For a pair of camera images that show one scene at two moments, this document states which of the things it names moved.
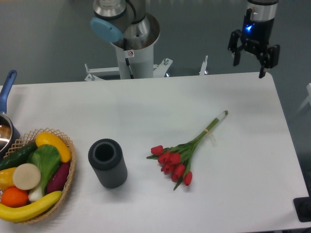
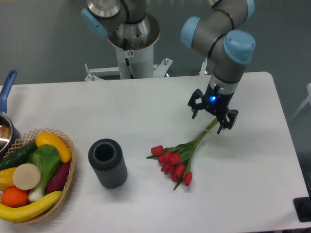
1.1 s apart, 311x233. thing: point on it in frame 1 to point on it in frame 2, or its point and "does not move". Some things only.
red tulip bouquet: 175,160 does not move
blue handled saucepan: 9,134 does not move
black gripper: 256,34 to 215,102
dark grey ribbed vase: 106,156 does not move
